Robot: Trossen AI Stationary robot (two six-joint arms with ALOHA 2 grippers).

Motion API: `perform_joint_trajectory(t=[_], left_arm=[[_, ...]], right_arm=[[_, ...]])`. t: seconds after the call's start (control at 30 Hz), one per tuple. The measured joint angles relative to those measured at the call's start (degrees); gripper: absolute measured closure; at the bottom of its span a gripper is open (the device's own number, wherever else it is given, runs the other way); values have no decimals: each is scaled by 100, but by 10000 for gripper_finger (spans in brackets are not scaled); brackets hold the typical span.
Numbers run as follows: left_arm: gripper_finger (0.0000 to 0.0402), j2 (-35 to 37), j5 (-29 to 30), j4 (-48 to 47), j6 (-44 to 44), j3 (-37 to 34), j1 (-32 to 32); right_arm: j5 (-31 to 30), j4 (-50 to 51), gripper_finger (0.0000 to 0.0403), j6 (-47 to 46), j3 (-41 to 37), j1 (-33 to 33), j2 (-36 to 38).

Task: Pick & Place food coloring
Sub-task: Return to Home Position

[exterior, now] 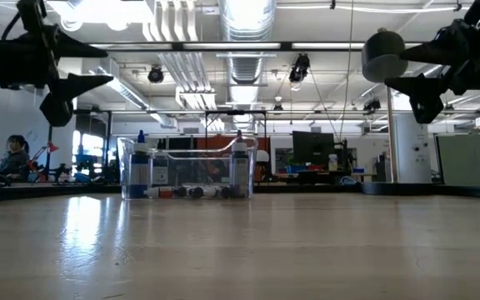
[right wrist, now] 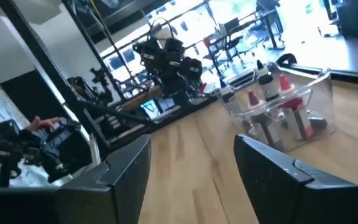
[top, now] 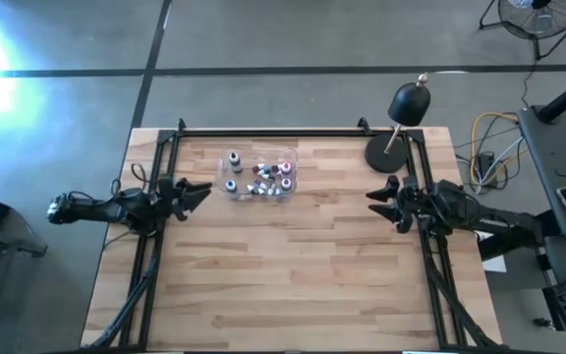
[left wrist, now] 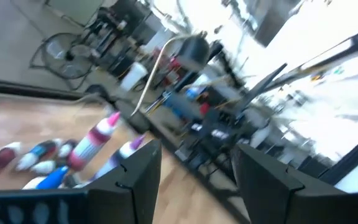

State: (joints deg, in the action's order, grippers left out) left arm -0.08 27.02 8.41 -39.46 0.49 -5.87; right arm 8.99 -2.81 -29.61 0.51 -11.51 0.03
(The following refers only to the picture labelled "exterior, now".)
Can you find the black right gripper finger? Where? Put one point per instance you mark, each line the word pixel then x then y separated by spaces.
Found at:
pixel 444 48
pixel 427 96

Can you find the pale yellow bottle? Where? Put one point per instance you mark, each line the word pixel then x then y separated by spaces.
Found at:
pixel 333 161

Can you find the silver ceiling ventilation duct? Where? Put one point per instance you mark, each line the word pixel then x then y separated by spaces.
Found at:
pixel 246 66

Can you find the small black food coloring bottle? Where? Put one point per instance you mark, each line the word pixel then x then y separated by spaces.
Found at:
pixel 196 192
pixel 181 192

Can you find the black background station frame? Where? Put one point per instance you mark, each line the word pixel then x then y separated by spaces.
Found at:
pixel 108 141
pixel 236 112

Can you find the orange panel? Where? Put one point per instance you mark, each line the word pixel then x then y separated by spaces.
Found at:
pixel 263 143

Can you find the clear plastic bin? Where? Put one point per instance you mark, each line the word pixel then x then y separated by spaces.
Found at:
pixel 194 166

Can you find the large purple food coloring bottle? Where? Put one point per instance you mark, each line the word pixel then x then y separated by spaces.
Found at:
pixel 240 171

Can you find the white bottle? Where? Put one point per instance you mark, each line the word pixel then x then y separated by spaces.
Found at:
pixel 211 191

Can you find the white round column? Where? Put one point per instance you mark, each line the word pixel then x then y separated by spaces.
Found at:
pixel 415 150

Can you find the black computer monitor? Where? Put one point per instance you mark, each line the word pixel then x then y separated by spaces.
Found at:
pixel 313 146

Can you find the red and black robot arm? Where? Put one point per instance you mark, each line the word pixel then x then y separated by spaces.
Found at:
pixel 44 158

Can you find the green partition wall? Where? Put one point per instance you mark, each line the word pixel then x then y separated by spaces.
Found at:
pixel 461 158

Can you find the blue crate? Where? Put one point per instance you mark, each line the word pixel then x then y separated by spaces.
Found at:
pixel 302 168

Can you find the small red food coloring bottle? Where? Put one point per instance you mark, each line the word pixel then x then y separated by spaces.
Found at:
pixel 163 192

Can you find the person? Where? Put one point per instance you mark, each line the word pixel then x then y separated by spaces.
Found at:
pixel 15 160

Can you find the large black food coloring bottle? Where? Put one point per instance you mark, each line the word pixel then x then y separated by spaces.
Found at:
pixel 160 173

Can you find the black ceiling-mounted camera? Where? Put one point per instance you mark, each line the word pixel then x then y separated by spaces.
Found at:
pixel 155 75
pixel 372 105
pixel 299 68

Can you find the small purple food coloring bottle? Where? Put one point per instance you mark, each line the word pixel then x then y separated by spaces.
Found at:
pixel 226 192

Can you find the large blue food coloring bottle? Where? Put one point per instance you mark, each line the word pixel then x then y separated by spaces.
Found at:
pixel 140 175

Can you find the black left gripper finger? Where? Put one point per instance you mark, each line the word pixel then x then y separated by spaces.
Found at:
pixel 69 87
pixel 71 48

